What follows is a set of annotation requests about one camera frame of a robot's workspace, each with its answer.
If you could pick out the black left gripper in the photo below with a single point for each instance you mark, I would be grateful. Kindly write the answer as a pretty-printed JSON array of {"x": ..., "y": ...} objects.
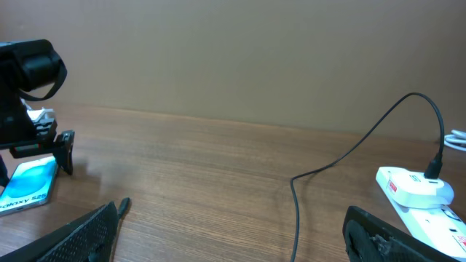
[{"x": 40, "y": 141}]

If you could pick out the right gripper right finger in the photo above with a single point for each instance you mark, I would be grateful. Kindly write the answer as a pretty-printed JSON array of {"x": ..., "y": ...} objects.
[{"x": 370, "y": 239}]

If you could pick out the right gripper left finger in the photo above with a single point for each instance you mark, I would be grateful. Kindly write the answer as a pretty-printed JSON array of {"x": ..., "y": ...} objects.
[{"x": 88, "y": 238}]

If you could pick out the teal Samsung Galaxy smartphone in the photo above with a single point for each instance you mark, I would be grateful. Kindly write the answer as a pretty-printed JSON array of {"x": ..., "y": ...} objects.
[{"x": 30, "y": 186}]

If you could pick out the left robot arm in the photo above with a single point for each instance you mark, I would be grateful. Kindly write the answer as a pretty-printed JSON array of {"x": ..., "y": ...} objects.
[{"x": 32, "y": 71}]

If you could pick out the white USB charger plug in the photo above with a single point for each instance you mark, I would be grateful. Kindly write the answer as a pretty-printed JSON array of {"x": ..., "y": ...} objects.
[{"x": 414, "y": 190}]

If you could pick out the white power strip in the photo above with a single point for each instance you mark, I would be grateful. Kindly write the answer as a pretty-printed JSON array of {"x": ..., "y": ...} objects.
[{"x": 440, "y": 228}]

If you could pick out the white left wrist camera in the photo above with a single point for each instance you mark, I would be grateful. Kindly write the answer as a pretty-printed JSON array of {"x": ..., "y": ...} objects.
[{"x": 38, "y": 115}]

